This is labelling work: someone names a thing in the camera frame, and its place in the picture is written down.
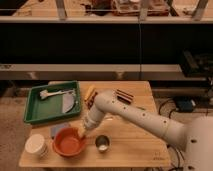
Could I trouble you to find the green plastic tray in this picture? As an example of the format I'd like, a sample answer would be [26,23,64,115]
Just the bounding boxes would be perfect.
[24,81,81,124]

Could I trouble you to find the grey half-round plate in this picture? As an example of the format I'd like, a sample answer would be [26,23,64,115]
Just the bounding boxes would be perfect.
[62,93,75,113]

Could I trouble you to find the red grape bunch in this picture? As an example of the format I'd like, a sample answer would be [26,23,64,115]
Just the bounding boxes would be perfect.
[87,92,98,109]

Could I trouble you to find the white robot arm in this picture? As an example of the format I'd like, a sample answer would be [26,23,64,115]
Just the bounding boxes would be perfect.
[79,90,213,171]

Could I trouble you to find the striped brown cake block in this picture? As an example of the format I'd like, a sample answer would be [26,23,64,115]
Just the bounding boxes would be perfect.
[115,89,134,104]

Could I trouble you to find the orange bowl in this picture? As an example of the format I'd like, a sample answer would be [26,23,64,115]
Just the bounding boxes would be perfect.
[52,127,86,157]

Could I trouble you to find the black box on shelf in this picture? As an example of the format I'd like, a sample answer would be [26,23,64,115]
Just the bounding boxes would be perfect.
[179,51,213,77]

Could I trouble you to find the black floor cables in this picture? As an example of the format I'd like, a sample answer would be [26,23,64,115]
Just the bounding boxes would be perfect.
[157,98,213,171]

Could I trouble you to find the small steel cup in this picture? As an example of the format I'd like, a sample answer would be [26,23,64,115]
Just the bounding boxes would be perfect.
[95,135,110,153]

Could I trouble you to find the blue sponge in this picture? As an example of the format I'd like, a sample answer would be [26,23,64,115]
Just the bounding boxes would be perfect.
[50,122,70,138]

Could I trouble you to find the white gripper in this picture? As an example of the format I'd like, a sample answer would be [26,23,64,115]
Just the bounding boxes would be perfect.
[78,108,102,138]

